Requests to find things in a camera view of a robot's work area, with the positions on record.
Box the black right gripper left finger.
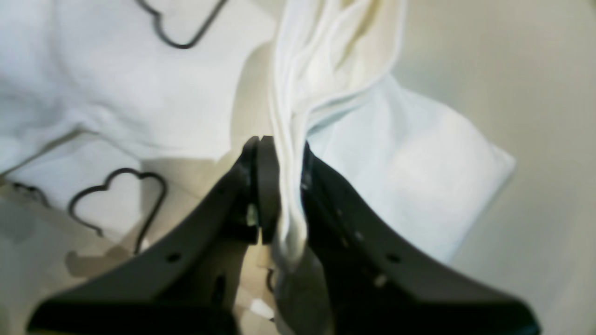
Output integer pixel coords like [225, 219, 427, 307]
[27, 136, 280, 335]

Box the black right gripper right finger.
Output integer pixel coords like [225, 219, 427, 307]
[301, 146, 541, 335]

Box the white printed t-shirt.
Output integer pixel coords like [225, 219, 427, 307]
[1, 0, 515, 335]

